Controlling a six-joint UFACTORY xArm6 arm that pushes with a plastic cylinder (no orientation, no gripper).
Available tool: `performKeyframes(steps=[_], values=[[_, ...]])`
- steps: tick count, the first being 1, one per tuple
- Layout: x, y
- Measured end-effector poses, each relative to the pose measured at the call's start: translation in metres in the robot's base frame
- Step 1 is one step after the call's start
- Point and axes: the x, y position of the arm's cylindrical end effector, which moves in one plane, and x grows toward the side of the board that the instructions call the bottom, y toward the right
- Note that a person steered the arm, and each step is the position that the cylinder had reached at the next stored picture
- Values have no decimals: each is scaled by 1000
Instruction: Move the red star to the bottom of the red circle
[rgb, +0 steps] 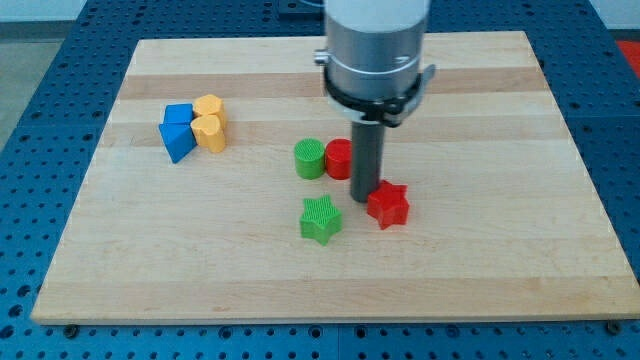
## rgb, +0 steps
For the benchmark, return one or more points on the red star block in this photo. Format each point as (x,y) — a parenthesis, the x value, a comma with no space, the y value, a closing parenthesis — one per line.
(388,204)

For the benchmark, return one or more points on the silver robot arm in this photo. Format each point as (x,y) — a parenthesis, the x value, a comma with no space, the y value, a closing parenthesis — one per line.
(372,59)

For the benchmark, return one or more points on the green star block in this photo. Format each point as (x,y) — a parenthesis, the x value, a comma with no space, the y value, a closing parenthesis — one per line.
(320,219)

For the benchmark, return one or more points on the green cylinder block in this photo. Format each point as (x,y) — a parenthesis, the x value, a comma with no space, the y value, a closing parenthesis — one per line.
(309,154)

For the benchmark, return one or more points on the red cylinder block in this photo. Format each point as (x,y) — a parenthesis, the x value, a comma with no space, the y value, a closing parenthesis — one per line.
(338,158)

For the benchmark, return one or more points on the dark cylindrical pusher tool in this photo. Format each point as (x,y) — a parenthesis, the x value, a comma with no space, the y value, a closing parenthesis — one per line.
(366,159)

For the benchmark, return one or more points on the yellow heart block front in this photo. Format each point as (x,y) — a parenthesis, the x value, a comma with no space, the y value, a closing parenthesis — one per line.
(209,133)

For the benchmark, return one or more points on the yellow heart block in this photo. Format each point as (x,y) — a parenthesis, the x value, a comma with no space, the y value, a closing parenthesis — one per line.
(209,133)
(210,105)

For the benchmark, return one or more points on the wooden board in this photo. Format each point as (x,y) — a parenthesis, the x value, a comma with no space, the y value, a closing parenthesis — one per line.
(504,222)

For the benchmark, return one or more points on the yellow heart block rear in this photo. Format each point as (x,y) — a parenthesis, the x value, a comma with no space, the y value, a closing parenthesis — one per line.
(210,105)

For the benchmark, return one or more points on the blue triangle block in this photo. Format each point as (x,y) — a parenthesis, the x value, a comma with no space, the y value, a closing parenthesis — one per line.
(178,140)

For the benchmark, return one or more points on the blue cube block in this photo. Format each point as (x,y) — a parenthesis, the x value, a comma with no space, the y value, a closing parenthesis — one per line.
(178,113)

